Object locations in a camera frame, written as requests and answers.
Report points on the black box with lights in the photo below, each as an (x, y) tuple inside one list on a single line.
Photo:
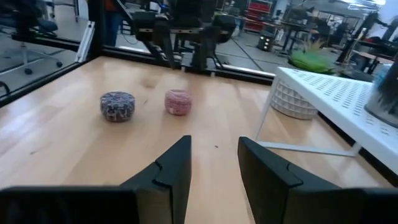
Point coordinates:
[(265, 43)]

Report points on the pink patterned round tin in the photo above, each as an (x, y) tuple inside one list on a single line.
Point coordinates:
[(178, 102)]

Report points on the red storage rack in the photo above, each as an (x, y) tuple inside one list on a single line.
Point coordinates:
[(258, 12)]

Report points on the navy red patterned round tin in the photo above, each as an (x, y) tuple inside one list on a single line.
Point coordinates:
[(117, 106)]

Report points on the white perforated metal shelf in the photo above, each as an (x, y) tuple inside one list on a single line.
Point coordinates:
[(335, 93)]

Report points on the plant in white patterned pot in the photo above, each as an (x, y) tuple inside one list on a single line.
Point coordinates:
[(311, 62)]

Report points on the black office chair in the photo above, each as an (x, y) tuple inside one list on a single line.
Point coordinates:
[(46, 25)]

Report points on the person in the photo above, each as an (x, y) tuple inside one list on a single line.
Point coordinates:
[(112, 21)]

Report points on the black desk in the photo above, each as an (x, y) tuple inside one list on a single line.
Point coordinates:
[(292, 24)]

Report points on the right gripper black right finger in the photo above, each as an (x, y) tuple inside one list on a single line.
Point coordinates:
[(280, 193)]

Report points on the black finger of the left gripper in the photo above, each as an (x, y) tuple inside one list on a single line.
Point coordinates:
[(206, 39), (163, 37)]

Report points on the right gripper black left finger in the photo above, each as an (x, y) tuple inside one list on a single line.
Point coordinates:
[(168, 186)]

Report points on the aluminium frame bracket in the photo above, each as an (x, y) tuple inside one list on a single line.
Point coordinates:
[(85, 42)]

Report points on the ribbed glass candlestick holder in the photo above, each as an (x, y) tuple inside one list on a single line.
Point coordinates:
[(385, 105)]

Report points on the black rig frame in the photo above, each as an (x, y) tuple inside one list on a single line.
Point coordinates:
[(95, 28)]

